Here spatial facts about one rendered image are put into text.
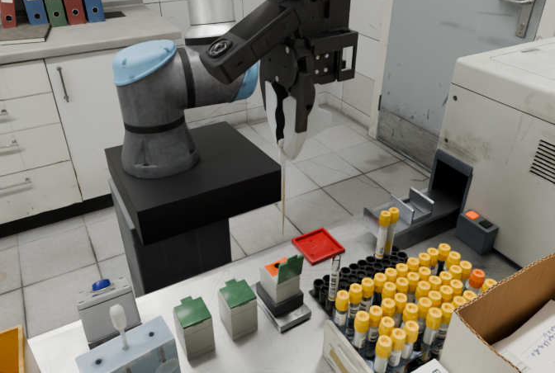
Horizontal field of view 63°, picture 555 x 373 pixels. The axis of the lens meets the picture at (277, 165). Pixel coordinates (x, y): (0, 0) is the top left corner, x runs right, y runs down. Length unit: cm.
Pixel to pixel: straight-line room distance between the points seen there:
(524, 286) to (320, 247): 32
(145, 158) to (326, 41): 50
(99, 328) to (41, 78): 159
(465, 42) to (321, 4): 198
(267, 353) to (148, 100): 47
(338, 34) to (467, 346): 36
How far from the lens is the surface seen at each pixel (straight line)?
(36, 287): 219
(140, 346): 56
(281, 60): 49
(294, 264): 62
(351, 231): 85
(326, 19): 50
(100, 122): 224
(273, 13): 47
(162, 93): 84
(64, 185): 235
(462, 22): 245
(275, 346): 67
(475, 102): 81
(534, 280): 67
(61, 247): 234
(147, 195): 83
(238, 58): 44
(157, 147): 86
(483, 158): 82
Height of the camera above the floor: 141
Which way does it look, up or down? 31 degrees down
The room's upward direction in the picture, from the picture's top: straight up
